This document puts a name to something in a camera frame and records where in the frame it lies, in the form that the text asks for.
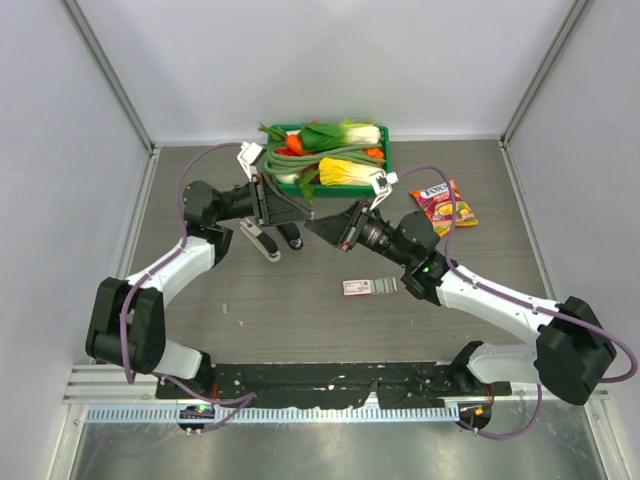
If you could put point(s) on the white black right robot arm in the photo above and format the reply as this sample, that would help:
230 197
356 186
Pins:
560 346

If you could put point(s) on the toy orange carrot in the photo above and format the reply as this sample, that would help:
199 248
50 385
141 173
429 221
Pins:
294 144

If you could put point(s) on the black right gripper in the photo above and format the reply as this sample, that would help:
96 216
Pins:
341 230

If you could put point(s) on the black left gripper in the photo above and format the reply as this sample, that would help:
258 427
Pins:
271 209

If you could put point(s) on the green plastic tray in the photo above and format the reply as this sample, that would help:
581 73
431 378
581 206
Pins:
308 186

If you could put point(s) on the Fox's candy bag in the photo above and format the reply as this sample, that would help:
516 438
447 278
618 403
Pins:
444 206

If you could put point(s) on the aluminium frame rail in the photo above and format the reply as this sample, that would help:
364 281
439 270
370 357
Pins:
109 399

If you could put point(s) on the toy yellow napa cabbage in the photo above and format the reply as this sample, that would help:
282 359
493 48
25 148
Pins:
338 172

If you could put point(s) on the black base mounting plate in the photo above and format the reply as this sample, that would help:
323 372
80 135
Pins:
340 385

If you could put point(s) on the toy green long beans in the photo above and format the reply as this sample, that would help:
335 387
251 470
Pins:
279 164

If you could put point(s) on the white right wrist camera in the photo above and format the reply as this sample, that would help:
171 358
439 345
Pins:
382 184

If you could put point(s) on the black deli stapler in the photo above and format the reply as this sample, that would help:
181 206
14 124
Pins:
291 235

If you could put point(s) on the toy bok choy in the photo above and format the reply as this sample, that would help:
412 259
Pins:
323 136

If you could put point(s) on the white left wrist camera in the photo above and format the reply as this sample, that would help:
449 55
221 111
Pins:
248 157

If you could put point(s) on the red white staple box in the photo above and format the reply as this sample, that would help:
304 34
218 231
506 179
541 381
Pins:
366 287

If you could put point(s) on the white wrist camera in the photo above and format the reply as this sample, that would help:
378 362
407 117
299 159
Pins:
248 157
382 184

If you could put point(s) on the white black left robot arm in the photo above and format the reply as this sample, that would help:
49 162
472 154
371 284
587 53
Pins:
127 326

